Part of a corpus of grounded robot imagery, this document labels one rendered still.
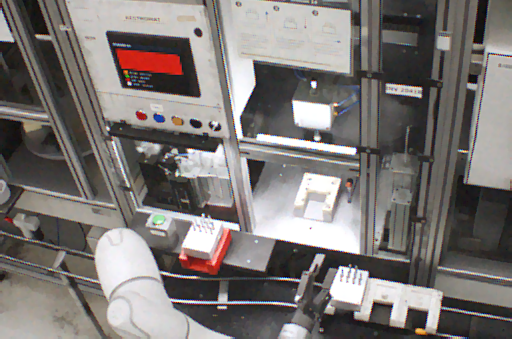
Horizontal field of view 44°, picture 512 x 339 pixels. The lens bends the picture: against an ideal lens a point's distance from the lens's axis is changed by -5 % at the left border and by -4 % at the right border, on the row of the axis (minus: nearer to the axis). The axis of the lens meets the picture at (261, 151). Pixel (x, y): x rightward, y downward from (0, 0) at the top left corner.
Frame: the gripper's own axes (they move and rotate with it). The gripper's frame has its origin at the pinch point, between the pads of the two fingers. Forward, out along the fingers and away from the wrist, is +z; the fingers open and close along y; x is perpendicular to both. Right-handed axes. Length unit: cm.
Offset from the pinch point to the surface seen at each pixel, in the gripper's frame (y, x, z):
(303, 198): -2.8, 22.2, 26.7
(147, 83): 68, 31, 16
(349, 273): -11.5, -1.2, 5.2
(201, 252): 13.1, 38.2, -6.8
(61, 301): -39, 171, -23
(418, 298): -25.7, -20.0, 6.4
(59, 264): 19, 98, -25
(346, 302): -13.1, -3.2, -4.1
